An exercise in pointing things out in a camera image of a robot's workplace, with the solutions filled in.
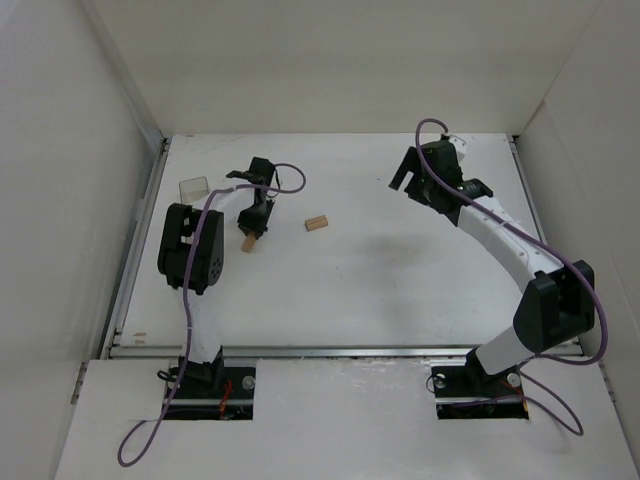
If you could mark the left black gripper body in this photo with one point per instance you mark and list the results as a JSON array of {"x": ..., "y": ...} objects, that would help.
[{"x": 254, "y": 220}]

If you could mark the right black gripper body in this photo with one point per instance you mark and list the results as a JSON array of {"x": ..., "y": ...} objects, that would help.
[{"x": 417, "y": 170}]

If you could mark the wooden block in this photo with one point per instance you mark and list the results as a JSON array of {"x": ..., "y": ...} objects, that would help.
[
  {"x": 316, "y": 223},
  {"x": 249, "y": 243}
]

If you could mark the clear plastic box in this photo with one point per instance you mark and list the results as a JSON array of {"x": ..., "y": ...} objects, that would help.
[{"x": 194, "y": 189}]

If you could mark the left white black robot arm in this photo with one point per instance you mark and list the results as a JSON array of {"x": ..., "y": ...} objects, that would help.
[{"x": 191, "y": 258}]

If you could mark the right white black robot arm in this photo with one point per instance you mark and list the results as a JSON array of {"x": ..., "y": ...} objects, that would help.
[{"x": 557, "y": 303}]

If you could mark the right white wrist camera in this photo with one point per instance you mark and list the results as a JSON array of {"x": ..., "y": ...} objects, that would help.
[{"x": 460, "y": 144}]

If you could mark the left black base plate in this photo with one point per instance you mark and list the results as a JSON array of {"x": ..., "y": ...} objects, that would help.
[{"x": 229, "y": 397}]

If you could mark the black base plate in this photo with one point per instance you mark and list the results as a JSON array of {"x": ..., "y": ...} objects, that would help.
[
  {"x": 461, "y": 395},
  {"x": 229, "y": 397}
]

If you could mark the metal rail front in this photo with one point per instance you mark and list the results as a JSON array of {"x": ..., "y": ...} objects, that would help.
[{"x": 293, "y": 352}]

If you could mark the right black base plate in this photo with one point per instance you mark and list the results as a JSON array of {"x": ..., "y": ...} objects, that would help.
[{"x": 461, "y": 395}]

